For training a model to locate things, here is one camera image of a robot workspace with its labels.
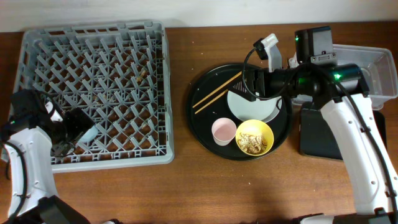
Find wooden chopstick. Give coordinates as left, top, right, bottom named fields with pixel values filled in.
left=194, top=90, right=228, bottom=114
left=192, top=71, right=242, bottom=108

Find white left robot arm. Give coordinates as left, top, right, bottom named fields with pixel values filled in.
left=1, top=89, right=98, bottom=223

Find light blue cup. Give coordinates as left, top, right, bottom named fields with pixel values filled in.
left=78, top=125, right=98, bottom=143

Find white plate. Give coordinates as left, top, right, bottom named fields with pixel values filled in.
left=227, top=91, right=282, bottom=123

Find food scraps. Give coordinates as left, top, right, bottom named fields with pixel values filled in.
left=237, top=133, right=267, bottom=155

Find clear plastic bin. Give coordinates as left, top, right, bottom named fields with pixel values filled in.
left=333, top=44, right=397, bottom=110

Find pink cup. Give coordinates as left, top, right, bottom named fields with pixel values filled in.
left=211, top=118, right=237, bottom=146

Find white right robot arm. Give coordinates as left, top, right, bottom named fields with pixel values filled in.
left=241, top=26, right=397, bottom=223

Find grey plastic dishwasher rack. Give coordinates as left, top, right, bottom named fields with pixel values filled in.
left=14, top=21, right=175, bottom=173

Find yellow bowl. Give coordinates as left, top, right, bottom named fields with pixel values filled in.
left=235, top=119, right=274, bottom=156

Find round black tray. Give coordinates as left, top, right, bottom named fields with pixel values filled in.
left=186, top=63, right=293, bottom=162

